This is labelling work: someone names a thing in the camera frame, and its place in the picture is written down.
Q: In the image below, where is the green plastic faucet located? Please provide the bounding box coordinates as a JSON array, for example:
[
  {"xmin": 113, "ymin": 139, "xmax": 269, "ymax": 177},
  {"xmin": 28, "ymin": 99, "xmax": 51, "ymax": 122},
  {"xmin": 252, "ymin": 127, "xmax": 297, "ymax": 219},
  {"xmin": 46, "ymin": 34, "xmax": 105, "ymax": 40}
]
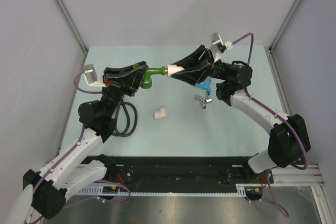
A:
[{"xmin": 133, "ymin": 64, "xmax": 167, "ymax": 89}]

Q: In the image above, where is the white straight pipe fitting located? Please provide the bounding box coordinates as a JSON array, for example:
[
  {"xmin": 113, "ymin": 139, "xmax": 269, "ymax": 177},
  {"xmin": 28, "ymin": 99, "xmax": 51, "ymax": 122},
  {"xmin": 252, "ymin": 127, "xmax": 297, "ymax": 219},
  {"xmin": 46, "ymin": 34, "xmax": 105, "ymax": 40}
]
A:
[{"xmin": 166, "ymin": 65, "xmax": 184, "ymax": 77}]

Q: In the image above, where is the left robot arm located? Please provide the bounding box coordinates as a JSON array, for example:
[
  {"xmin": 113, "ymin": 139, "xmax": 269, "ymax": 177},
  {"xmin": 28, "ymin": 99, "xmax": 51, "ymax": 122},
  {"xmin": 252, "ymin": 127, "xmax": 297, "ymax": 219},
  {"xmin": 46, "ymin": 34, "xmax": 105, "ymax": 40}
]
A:
[{"xmin": 6, "ymin": 61, "xmax": 149, "ymax": 223}]

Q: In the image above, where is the chrome metal faucet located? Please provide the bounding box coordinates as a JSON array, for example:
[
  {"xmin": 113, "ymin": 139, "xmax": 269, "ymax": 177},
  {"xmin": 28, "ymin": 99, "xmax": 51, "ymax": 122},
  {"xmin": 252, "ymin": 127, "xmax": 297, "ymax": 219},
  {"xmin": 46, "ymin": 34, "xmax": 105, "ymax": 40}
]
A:
[{"xmin": 195, "ymin": 95, "xmax": 213, "ymax": 109}]

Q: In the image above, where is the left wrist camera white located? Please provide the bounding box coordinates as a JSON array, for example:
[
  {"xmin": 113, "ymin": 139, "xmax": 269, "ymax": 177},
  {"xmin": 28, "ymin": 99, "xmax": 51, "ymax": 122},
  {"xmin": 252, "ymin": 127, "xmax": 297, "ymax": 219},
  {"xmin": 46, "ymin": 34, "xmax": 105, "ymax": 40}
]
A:
[{"xmin": 83, "ymin": 64, "xmax": 106, "ymax": 87}]

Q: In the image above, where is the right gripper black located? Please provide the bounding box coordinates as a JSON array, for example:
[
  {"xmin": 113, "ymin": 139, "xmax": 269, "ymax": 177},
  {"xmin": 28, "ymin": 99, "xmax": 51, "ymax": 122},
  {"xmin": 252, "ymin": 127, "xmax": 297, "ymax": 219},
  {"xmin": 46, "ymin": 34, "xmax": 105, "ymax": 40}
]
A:
[{"xmin": 170, "ymin": 45, "xmax": 230, "ymax": 87}]

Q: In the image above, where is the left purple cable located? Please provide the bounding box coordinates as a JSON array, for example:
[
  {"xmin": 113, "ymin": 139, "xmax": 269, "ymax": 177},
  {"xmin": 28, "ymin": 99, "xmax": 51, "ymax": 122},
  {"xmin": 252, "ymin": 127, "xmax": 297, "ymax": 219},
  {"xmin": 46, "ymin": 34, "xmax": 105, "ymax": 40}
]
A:
[{"xmin": 26, "ymin": 71, "xmax": 132, "ymax": 222}]

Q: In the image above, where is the perforated cable tray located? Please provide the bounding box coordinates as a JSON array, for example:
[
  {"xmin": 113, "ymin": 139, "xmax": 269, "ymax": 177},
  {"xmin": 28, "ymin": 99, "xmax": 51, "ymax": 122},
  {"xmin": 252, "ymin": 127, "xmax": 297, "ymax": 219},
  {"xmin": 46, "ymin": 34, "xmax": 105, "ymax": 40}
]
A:
[{"xmin": 75, "ymin": 184, "xmax": 262, "ymax": 197}]

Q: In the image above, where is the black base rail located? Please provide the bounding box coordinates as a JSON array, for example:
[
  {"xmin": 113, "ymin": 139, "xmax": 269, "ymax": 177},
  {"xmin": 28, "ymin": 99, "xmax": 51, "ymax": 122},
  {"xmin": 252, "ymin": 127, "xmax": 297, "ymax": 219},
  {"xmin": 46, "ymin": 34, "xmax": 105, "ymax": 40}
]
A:
[{"xmin": 82, "ymin": 155, "xmax": 274, "ymax": 194}]

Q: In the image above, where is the black flexible hose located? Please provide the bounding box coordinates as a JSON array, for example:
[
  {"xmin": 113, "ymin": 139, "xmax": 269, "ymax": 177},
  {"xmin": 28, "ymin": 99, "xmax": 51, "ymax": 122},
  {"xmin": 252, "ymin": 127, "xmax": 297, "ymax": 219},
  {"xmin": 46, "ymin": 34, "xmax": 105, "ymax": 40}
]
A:
[{"xmin": 112, "ymin": 95, "xmax": 138, "ymax": 138}]

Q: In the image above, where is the blue plastic faucet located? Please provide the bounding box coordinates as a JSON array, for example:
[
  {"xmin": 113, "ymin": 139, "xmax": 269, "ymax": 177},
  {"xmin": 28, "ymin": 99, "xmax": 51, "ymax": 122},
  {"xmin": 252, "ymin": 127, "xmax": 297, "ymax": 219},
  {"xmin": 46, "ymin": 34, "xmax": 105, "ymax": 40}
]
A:
[{"xmin": 195, "ymin": 77, "xmax": 212, "ymax": 94}]

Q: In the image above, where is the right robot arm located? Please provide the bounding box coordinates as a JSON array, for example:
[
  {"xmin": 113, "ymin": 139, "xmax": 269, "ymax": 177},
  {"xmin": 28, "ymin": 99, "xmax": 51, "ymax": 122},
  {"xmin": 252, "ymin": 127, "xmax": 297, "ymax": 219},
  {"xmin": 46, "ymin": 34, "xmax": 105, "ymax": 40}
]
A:
[{"xmin": 166, "ymin": 41, "xmax": 311, "ymax": 183}]

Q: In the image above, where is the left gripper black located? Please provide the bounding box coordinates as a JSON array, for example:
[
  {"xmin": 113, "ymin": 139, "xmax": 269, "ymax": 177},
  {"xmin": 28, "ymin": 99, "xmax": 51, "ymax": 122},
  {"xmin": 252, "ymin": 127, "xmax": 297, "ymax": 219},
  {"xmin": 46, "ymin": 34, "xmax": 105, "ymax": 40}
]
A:
[{"xmin": 101, "ymin": 62, "xmax": 149, "ymax": 118}]

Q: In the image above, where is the purple cable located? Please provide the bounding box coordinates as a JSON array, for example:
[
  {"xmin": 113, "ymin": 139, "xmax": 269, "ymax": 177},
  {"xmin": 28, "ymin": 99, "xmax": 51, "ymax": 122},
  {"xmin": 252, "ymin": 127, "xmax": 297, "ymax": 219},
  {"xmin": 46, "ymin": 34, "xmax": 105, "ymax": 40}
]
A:
[
  {"xmin": 232, "ymin": 33, "xmax": 310, "ymax": 218},
  {"xmin": 26, "ymin": 71, "xmax": 132, "ymax": 222}
]

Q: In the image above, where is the white elbow pipe fitting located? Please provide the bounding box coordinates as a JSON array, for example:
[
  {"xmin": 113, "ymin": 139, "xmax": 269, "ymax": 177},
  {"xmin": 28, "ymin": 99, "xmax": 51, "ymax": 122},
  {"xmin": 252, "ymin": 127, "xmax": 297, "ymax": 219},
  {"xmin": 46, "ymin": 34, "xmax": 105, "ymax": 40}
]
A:
[{"xmin": 154, "ymin": 108, "xmax": 167, "ymax": 120}]

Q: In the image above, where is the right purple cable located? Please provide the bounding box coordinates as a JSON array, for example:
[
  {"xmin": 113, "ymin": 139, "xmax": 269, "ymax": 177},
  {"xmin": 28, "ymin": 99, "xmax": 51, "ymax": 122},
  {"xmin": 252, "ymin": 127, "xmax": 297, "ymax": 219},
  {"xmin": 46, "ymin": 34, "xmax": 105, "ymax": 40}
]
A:
[{"xmin": 232, "ymin": 33, "xmax": 310, "ymax": 218}]

